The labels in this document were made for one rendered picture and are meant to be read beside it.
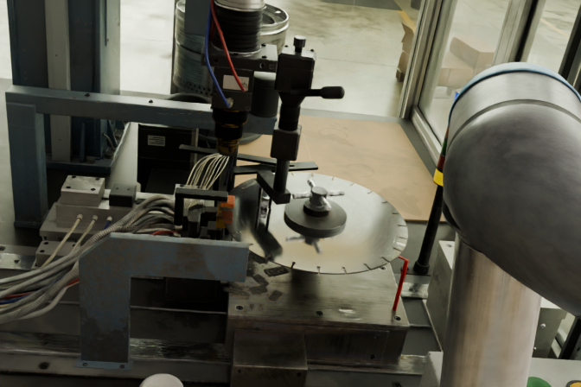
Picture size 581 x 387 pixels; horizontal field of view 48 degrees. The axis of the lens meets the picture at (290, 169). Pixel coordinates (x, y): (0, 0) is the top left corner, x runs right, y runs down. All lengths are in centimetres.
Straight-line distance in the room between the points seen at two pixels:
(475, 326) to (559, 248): 22
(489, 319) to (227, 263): 45
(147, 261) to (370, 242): 37
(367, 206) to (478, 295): 61
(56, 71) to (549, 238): 129
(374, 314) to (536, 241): 69
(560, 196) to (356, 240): 69
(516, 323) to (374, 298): 53
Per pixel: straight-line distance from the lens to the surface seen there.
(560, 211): 45
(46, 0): 153
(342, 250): 107
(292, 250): 105
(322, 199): 110
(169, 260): 98
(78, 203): 131
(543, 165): 46
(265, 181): 110
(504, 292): 62
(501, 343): 66
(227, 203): 111
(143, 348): 113
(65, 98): 131
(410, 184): 177
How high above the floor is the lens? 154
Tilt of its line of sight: 27 degrees down
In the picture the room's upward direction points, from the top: 8 degrees clockwise
